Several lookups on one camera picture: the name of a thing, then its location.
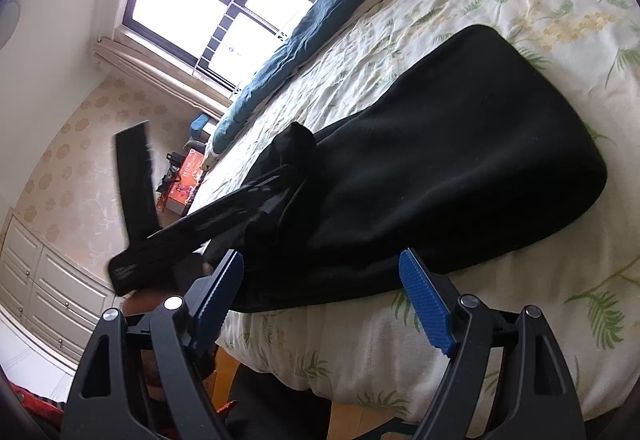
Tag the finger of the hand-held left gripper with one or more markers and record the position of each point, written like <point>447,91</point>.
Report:
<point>190,230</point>
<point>137,180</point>

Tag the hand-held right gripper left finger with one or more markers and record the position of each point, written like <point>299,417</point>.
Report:
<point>222,290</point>

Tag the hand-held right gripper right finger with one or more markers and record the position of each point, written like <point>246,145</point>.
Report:
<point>425,300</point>

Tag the black pants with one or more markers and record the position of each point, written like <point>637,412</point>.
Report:
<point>450,160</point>

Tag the red cardboard box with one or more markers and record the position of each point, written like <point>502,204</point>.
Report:
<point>185,185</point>

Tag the beige curtain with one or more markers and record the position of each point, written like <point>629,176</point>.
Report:
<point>150,65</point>

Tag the dark cloth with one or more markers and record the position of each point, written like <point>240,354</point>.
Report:
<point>280,405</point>

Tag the white drawer cabinet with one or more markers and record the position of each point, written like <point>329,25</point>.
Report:
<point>55,290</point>

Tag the blue quilt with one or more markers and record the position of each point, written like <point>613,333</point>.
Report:
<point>300,35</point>

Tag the red cloth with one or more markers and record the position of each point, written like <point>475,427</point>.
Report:
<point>37,405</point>

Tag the floral bed sheet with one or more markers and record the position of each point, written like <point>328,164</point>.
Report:
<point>500,5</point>

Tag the white round wall fixture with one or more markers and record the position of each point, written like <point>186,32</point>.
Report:
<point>9,20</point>

